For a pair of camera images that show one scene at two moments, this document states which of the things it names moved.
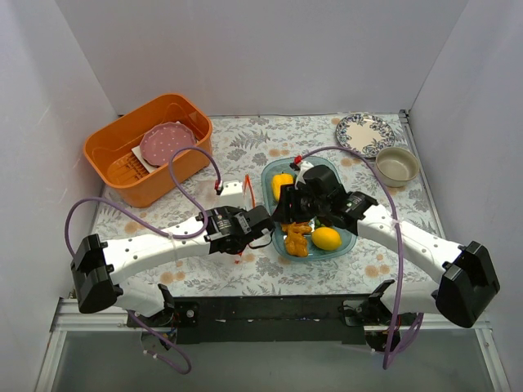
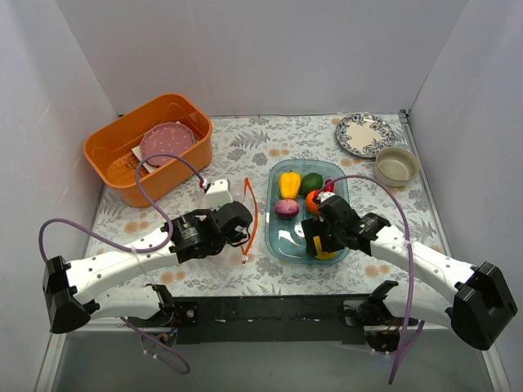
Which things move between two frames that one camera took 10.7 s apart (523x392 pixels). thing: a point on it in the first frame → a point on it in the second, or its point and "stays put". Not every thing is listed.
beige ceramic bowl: [395, 167] stays put
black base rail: [317, 319] stays put
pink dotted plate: [161, 142] stays put
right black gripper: [290, 202] → [320, 233]
